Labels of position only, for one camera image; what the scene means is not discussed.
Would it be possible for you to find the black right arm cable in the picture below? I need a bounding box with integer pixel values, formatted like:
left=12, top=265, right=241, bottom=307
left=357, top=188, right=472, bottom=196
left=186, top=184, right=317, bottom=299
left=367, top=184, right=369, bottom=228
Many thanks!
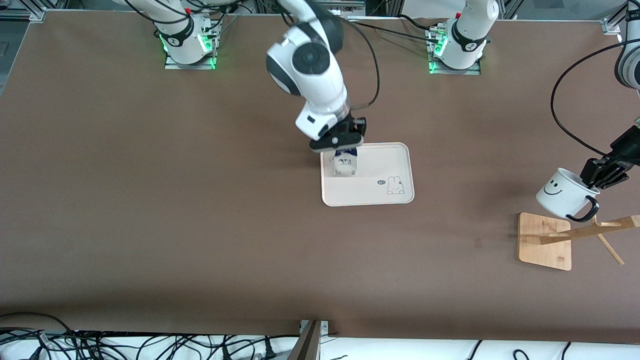
left=280, top=0, right=381, bottom=110

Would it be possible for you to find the grey metal beam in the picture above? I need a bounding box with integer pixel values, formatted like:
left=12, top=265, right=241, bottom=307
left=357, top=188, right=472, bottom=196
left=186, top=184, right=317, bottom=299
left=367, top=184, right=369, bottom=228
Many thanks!
left=287, top=321, right=321, bottom=360

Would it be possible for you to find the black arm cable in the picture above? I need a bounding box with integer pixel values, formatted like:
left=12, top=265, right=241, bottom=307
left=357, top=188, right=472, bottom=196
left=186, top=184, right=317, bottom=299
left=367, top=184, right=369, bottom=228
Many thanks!
left=280, top=0, right=381, bottom=110
left=550, top=39, right=640, bottom=162

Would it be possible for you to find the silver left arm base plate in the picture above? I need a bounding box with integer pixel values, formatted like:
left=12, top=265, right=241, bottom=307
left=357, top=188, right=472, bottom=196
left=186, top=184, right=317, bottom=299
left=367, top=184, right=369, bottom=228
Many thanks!
left=429, top=56, right=482, bottom=76

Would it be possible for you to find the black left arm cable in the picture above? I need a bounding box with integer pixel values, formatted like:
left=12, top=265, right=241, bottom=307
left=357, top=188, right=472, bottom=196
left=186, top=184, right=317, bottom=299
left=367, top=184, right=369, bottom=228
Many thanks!
left=550, top=39, right=640, bottom=162

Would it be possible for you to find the silver metal bracket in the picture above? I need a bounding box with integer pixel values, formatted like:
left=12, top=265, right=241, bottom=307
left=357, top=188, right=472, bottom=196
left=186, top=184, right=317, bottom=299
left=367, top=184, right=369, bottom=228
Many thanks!
left=299, top=320, right=330, bottom=335

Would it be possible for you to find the white smiley mug black handle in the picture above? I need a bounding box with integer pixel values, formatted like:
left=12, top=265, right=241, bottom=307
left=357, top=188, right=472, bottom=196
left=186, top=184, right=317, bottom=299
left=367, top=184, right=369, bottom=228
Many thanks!
left=536, top=167, right=600, bottom=224

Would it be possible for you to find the blue milk carton green cap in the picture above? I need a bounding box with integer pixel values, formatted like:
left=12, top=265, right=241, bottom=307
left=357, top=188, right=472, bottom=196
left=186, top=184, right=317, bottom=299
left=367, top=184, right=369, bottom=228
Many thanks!
left=332, top=146, right=359, bottom=177

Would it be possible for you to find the aluminium frame profile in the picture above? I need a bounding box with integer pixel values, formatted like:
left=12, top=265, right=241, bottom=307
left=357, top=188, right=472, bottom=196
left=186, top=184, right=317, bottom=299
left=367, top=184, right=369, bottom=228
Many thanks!
left=0, top=7, right=46, bottom=22
left=602, top=0, right=632, bottom=36

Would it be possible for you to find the wooden cup rack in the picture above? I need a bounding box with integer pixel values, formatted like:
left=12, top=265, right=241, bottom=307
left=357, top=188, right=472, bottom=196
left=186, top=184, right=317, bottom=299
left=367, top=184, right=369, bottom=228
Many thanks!
left=517, top=192, right=640, bottom=272

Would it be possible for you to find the brown table cover sheet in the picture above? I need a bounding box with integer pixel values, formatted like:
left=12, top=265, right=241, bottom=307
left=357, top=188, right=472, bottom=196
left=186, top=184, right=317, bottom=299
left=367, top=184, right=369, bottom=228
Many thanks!
left=0, top=10, right=640, bottom=346

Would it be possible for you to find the thin black cable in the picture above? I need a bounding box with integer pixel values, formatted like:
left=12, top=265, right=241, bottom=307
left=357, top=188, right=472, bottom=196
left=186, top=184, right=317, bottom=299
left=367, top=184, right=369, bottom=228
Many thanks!
left=397, top=14, right=443, bottom=31
left=350, top=21, right=436, bottom=40

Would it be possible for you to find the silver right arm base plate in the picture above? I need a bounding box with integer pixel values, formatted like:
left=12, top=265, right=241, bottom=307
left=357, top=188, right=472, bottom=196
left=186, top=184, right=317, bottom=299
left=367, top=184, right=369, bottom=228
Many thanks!
left=165, top=50, right=217, bottom=71

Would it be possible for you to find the grey power strip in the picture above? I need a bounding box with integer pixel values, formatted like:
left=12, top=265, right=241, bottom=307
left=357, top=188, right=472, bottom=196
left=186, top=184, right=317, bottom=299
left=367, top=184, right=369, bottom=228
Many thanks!
left=320, top=0, right=366, bottom=16

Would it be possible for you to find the cream tray with rabbit print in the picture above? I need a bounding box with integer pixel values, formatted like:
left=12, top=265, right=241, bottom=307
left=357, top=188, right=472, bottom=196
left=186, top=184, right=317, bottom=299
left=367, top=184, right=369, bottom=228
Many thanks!
left=320, top=142, right=416, bottom=207

